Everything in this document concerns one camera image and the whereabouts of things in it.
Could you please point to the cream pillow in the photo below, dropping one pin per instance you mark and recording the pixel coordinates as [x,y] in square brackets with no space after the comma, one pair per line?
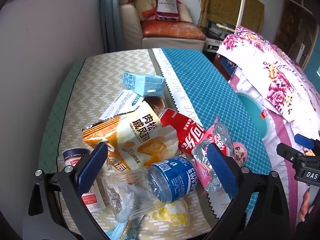
[185,13]

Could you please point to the green quilted mattress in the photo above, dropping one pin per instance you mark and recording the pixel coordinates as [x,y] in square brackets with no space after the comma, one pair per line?
[57,120]

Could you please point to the teal plastic basin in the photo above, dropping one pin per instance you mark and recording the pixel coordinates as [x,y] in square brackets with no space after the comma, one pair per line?
[252,115]

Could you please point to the pink wafer wrapper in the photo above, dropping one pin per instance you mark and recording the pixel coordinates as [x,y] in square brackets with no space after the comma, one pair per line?
[220,135]

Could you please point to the clear bottle with blue label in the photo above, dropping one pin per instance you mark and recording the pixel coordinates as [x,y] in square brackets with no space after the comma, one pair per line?
[172,180]

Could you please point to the white frame bar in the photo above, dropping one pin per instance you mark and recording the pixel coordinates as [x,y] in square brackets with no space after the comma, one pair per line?
[243,7]

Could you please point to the white electronic device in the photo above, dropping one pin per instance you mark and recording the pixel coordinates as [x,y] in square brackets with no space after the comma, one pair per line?
[212,45]

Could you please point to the yellow plush cushion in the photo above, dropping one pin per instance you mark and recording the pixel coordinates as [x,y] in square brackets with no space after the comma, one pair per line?
[146,5]

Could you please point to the white and blue packet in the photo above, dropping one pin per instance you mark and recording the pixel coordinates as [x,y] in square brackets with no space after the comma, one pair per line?
[120,105]

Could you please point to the yellow and white wrapper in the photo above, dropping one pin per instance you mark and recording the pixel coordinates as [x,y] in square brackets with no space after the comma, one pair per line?
[172,212]

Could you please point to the orange and white bread wrapper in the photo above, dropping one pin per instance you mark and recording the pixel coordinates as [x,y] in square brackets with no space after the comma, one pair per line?
[140,135]

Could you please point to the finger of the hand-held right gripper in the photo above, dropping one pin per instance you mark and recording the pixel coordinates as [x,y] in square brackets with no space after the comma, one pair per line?
[303,140]
[287,151]

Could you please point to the light blue plastic wrapper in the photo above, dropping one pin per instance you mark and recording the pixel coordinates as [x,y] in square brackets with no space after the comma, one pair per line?
[120,232]

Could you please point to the white packet with red label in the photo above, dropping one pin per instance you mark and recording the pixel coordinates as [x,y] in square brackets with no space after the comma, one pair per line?
[93,201]

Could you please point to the dark wooden cabinet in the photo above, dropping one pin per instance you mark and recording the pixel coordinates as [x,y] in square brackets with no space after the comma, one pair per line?
[290,22]

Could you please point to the brown round bread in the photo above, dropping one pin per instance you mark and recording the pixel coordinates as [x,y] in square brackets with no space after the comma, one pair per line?
[156,103]

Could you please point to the cream sofa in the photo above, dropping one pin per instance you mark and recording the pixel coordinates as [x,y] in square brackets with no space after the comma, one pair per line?
[130,25]

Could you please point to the black electronic device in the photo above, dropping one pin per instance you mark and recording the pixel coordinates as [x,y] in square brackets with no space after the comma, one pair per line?
[217,28]

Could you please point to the red gift bag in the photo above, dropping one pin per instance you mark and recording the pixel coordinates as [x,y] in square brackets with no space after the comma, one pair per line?
[166,5]

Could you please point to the orange seat cushion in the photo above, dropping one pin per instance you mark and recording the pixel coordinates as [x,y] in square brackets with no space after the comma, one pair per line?
[172,30]

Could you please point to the person's right hand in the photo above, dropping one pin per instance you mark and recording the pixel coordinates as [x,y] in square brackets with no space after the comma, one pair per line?
[306,202]

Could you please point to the grey blue curtain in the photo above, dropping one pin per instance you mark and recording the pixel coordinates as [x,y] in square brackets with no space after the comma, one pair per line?
[112,17]

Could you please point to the pink floral blanket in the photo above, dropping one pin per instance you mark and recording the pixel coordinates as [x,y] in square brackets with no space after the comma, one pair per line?
[275,75]

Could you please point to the beige and teal patterned mat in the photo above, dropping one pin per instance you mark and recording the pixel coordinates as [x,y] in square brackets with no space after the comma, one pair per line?
[112,67]

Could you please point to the mustard patterned cloth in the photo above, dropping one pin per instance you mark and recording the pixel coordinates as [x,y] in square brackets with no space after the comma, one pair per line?
[217,2]

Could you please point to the red soda can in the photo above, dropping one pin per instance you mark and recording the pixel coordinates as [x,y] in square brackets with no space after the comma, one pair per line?
[182,130]

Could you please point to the light blue milk carton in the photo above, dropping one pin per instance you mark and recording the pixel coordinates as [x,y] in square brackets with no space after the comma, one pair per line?
[143,82]

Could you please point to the pink round cartoon packet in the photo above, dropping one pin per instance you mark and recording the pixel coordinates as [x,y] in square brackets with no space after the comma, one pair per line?
[241,152]

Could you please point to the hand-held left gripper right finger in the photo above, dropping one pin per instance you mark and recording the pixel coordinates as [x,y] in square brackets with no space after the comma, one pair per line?
[220,165]

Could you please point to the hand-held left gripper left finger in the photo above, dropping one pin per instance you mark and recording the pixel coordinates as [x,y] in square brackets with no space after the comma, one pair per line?
[92,165]

